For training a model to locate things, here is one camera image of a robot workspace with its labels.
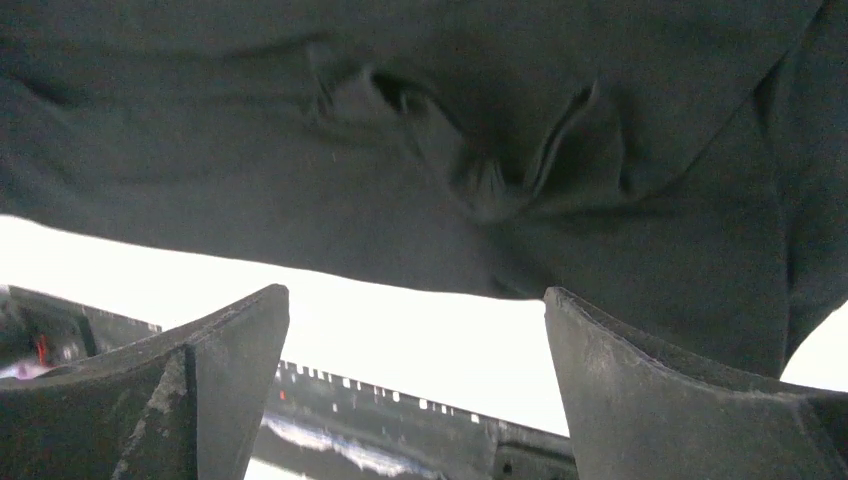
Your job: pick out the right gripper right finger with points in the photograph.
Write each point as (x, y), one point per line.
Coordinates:
(639, 407)

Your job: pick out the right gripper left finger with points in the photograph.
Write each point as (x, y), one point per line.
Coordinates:
(123, 399)

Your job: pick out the black t shirt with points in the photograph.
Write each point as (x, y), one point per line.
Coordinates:
(682, 165)

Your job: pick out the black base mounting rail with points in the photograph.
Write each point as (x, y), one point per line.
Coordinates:
(319, 426)

